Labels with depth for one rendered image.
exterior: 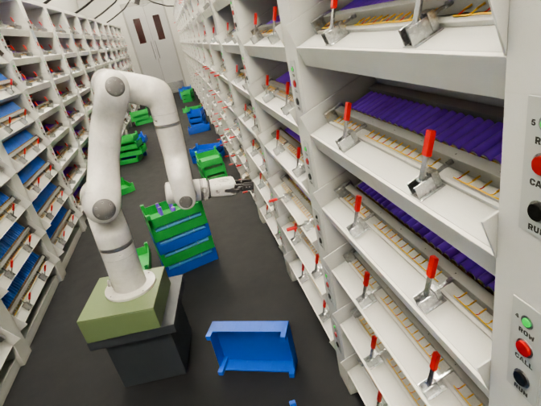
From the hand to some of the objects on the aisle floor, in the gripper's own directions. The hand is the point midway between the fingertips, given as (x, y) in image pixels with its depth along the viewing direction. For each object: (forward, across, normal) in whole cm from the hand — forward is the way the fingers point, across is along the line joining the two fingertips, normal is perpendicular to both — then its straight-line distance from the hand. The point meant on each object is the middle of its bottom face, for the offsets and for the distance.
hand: (247, 184), depth 156 cm
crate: (-59, -75, -73) cm, 120 cm away
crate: (-5, +31, -64) cm, 71 cm away
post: (+32, -20, -57) cm, 69 cm away
